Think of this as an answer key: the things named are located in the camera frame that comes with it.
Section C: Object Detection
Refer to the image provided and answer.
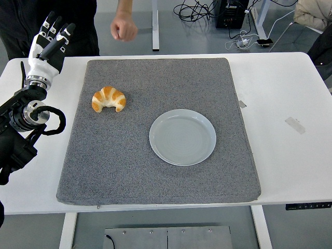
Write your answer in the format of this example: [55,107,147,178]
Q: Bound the person's hand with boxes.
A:
[110,11,139,43]

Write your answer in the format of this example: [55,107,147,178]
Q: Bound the silver chair leg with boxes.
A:
[268,21,297,52]

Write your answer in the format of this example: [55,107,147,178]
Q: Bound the black smartphone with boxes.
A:
[256,38,274,48]

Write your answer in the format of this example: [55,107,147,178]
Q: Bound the grey fabric mat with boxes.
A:
[56,57,261,206]

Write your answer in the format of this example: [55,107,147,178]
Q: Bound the black garment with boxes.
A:
[307,32,332,81]

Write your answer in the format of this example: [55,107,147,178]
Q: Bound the person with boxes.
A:
[0,0,101,61]

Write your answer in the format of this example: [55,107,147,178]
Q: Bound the white charger cable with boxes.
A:
[224,30,260,50]

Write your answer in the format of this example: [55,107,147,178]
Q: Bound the beige padded jacket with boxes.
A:
[293,0,332,32]

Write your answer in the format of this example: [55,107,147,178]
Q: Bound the white angled table leg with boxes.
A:
[249,0,270,39]

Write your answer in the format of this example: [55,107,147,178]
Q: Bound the short black cable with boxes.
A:
[104,234,116,249]

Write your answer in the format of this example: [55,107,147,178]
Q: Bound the white background table leg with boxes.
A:
[151,0,160,51]

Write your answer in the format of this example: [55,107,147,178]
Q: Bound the grey metal plate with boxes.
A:
[103,225,232,249]

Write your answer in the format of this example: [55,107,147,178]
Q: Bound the black computer tower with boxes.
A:
[215,0,249,29]

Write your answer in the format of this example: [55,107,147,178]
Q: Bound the large grey tape piece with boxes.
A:
[284,116,306,135]

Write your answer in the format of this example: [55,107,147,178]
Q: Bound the tangled black cables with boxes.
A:
[173,0,219,22]

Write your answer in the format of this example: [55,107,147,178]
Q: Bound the round grey plate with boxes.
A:
[149,108,217,167]

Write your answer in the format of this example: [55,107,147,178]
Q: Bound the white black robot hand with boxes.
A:
[27,10,76,81]

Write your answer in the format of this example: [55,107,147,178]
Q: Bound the black table control panel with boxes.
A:
[285,202,332,211]

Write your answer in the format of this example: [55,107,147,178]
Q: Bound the golden croissant bread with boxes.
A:
[91,86,127,113]

